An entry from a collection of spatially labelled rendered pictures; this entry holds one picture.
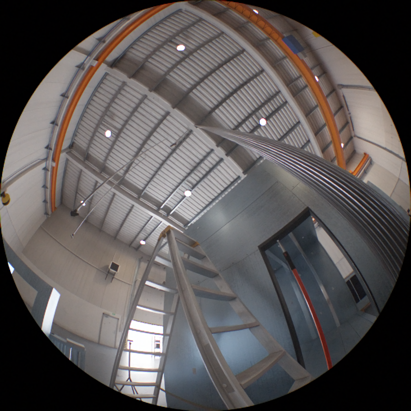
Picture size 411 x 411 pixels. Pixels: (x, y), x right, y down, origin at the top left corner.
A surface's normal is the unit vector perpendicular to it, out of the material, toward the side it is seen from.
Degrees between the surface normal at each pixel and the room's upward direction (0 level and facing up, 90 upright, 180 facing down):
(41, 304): 90
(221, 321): 90
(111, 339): 90
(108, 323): 90
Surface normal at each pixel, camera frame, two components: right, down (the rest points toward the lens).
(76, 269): 0.69, -0.63
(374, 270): -0.72, -0.54
